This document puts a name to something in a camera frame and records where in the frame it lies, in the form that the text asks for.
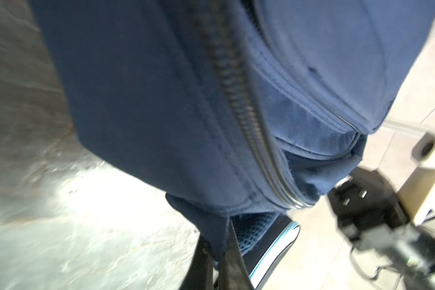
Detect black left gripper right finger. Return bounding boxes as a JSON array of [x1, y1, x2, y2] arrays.
[[217, 222, 255, 290]]

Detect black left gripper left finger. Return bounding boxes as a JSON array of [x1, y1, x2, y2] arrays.
[[180, 236, 214, 290]]

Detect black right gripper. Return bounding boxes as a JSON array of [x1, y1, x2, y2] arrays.
[[327, 167, 435, 290]]

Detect navy blue student backpack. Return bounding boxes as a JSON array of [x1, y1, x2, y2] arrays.
[[30, 1, 435, 261]]

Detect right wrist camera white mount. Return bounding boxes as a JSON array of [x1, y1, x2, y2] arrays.
[[398, 132, 435, 225]]

